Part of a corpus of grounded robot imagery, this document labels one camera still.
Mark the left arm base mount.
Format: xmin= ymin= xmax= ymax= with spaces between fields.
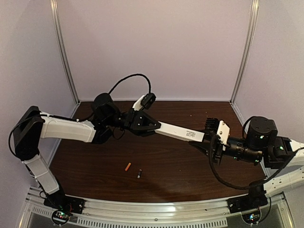
xmin=43 ymin=196 xmax=85 ymax=227

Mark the black camera cable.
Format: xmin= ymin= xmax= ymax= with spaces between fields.
xmin=208 ymin=134 xmax=304 ymax=190
xmin=7 ymin=73 xmax=152 ymax=157

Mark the right black camera cable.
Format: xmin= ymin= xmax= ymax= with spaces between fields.
xmin=208 ymin=134 xmax=304 ymax=190

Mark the left black camera cable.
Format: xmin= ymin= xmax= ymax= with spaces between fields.
xmin=7 ymin=73 xmax=152 ymax=157

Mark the white remote control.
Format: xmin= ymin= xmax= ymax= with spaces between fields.
xmin=154 ymin=122 xmax=205 ymax=142

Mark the right aluminium frame post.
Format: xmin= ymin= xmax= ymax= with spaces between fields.
xmin=230 ymin=0 xmax=259 ymax=105

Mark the black AA battery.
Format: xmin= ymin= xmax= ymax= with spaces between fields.
xmin=137 ymin=169 xmax=142 ymax=179

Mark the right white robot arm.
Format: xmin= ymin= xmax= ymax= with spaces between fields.
xmin=189 ymin=116 xmax=304 ymax=211

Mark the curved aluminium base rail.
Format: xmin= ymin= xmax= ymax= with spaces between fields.
xmin=16 ymin=187 xmax=295 ymax=228

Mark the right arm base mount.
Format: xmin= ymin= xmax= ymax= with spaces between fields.
xmin=227 ymin=194 xmax=272 ymax=226

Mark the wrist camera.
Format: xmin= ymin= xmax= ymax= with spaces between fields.
xmin=205 ymin=118 xmax=230 ymax=145
xmin=132 ymin=93 xmax=156 ymax=111

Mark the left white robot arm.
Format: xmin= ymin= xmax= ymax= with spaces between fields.
xmin=8 ymin=93 xmax=161 ymax=209

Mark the aluminium frame post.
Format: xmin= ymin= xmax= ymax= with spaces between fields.
xmin=50 ymin=0 xmax=80 ymax=105
xmin=230 ymin=0 xmax=259 ymax=105

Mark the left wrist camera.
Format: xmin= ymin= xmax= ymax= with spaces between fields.
xmin=132 ymin=93 xmax=156 ymax=111

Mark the left aluminium frame post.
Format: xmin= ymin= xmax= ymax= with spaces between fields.
xmin=50 ymin=0 xmax=80 ymax=105

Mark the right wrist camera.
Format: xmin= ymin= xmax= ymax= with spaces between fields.
xmin=205 ymin=118 xmax=230 ymax=145

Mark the orange AA battery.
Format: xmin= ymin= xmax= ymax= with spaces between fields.
xmin=125 ymin=163 xmax=131 ymax=171

